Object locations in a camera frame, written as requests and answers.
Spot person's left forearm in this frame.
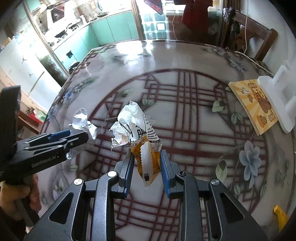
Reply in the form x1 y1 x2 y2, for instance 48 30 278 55
0 209 28 241

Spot clear plastic drawer unit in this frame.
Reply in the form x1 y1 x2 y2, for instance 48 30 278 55
141 11 169 41

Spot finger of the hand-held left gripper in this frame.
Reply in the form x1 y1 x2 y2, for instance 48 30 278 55
23 132 89 154
17 130 71 145

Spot white refrigerator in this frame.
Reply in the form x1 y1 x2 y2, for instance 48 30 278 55
0 38 63 98

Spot black wok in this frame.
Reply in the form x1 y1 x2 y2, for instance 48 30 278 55
54 29 70 39

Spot carved wooden chair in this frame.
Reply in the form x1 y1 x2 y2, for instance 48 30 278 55
228 10 278 62

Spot yellow cartoon book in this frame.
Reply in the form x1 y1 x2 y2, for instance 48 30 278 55
228 79 279 136

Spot white plastic stand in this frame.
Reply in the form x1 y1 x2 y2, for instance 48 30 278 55
257 60 296 134

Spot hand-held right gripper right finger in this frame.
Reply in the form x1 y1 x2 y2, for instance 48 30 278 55
159 149 269 241

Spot range hood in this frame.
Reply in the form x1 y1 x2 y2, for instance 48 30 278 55
45 3 77 28

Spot person's left hand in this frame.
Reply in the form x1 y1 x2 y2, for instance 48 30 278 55
0 174 42 220

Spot teal kitchen cabinets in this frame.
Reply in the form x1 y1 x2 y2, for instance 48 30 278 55
50 10 139 70

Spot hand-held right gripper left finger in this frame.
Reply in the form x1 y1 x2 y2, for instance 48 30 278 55
24 148 134 241

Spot plaid cloth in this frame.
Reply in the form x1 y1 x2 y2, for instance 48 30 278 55
143 0 163 14

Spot red garment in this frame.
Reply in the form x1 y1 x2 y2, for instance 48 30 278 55
181 0 214 32

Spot white and orange snack wrapper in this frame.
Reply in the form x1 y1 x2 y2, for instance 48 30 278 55
109 101 163 188

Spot silver foil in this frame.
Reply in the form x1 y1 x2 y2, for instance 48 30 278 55
66 108 97 160

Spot yellow drink carton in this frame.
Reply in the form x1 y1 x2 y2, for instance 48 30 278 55
273 204 289 232

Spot glass sliding door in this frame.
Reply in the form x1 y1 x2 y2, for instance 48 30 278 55
35 50 71 82

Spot white cable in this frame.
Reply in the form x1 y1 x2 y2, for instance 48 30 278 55
240 9 275 77

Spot floral tablecloth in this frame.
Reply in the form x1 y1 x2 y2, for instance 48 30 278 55
38 39 296 241

